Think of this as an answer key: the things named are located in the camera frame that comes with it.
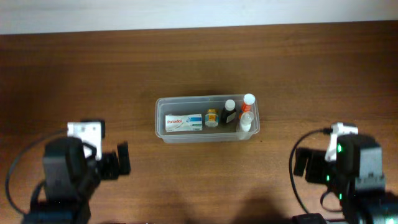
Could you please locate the white bottle with pink label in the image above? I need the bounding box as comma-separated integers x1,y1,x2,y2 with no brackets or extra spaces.
236,111,254,140

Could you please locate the white toothpaste box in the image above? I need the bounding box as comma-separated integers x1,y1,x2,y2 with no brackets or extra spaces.
165,114,203,132

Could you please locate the orange tube with white cap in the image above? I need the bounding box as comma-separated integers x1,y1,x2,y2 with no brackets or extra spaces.
238,93,256,119

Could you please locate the dark bottle with white cap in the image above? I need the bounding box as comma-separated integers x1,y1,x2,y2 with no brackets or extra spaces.
220,100,236,124

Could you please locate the small jar with gold lid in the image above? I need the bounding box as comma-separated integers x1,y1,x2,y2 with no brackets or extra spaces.
205,109,219,128

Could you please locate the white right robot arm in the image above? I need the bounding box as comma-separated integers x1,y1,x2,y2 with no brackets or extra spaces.
289,134,397,224

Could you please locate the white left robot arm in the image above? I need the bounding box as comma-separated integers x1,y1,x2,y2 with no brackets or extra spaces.
22,137,131,224

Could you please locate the clear plastic container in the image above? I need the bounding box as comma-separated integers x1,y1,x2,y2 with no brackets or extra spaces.
155,95,260,144

